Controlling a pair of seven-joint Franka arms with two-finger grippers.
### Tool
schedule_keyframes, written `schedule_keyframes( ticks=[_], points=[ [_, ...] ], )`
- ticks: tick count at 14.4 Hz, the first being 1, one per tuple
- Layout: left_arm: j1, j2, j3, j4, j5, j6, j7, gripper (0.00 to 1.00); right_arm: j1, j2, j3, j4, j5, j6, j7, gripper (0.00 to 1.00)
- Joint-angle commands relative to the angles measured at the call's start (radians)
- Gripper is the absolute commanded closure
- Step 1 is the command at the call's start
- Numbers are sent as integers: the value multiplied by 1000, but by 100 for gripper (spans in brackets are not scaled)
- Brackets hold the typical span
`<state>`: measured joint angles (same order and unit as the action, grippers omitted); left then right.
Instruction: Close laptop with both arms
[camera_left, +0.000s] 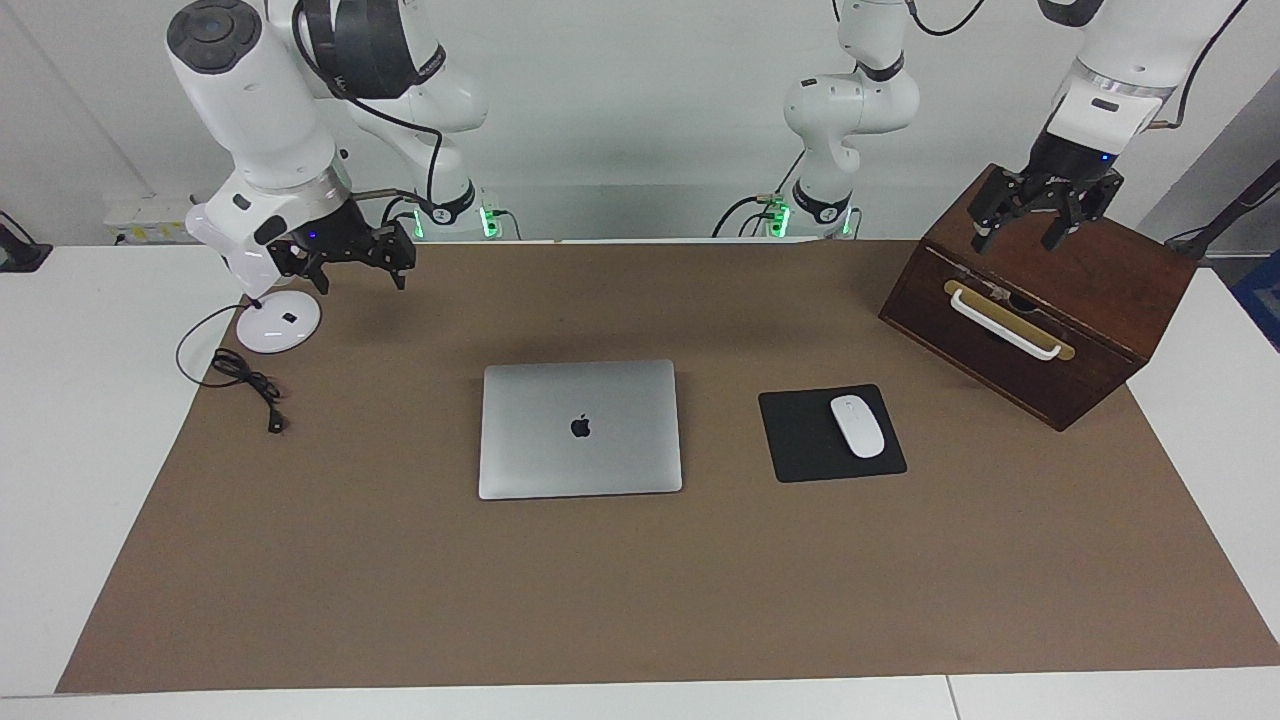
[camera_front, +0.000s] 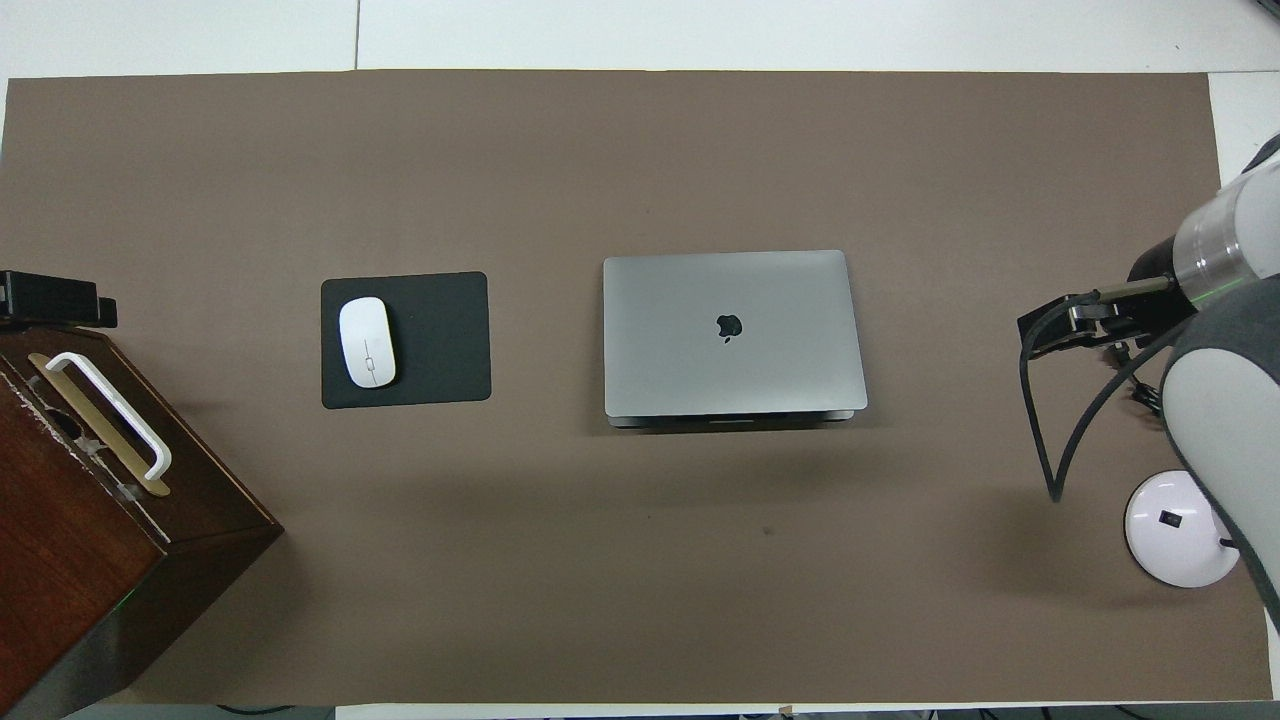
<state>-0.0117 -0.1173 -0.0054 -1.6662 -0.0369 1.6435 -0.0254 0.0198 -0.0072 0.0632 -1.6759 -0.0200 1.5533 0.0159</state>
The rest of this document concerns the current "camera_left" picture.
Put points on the brown wooden drawer box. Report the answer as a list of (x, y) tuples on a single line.
[(1100, 290)]

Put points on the black stand pole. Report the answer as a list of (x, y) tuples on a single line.
[(1235, 205)]

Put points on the blue bin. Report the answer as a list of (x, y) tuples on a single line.
[(1262, 300)]

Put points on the black stand foot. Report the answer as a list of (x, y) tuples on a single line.
[(20, 255)]

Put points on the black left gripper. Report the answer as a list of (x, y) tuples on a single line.
[(1065, 165)]

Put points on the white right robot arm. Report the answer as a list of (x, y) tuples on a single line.
[(260, 110)]

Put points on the brown table mat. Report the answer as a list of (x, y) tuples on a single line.
[(600, 600)]

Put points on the black mouse pad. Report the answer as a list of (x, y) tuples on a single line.
[(800, 440)]

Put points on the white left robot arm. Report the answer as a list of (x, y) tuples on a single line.
[(850, 110)]

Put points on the silver grey laptop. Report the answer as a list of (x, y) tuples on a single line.
[(560, 460)]

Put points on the white computer mouse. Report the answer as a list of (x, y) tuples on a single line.
[(858, 428)]

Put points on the white power strip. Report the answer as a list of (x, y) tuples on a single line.
[(150, 222)]

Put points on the white desk lamp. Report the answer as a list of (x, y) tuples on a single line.
[(280, 325)]

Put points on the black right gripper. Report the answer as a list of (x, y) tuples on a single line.
[(325, 240)]

